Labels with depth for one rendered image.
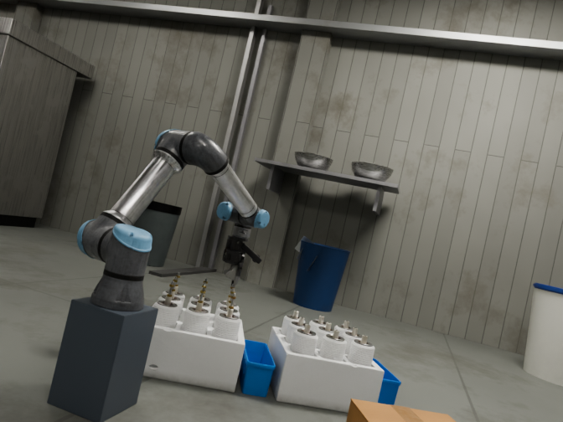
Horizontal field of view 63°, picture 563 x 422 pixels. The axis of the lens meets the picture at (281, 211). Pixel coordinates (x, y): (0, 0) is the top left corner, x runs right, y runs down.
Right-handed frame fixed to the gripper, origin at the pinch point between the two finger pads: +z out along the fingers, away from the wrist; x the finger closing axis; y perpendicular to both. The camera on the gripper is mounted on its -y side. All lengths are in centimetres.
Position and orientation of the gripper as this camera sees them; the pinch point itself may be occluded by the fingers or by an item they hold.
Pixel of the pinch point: (235, 283)
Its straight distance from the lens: 203.2
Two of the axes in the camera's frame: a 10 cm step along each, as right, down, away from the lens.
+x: 2.9, 0.4, -9.6
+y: -9.3, -2.2, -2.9
